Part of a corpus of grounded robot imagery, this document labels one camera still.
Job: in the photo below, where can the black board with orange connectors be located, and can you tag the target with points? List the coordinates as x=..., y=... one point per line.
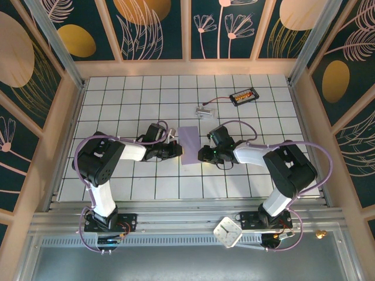
x=244, y=96

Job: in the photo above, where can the lilac square paper sheet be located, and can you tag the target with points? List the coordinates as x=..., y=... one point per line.
x=189, y=140

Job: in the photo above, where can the clear plastic box with metal part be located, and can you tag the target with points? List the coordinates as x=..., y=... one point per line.
x=205, y=112

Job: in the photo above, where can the small brass knob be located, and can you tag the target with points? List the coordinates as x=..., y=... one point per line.
x=320, y=234

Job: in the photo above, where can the white square analog clock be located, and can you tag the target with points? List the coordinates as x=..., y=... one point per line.
x=227, y=232

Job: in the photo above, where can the aluminium side rail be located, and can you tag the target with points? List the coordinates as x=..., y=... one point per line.
x=301, y=117
x=74, y=117

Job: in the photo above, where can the aluminium table edge rail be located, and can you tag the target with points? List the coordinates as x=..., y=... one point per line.
x=181, y=216

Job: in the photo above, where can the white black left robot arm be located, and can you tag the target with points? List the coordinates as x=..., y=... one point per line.
x=99, y=161

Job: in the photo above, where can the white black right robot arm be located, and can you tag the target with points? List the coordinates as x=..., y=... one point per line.
x=290, y=172

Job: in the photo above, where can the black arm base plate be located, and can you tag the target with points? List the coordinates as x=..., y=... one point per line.
x=130, y=219
x=249, y=218

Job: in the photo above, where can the aluminium frame post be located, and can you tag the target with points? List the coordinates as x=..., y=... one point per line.
x=57, y=44
x=312, y=44

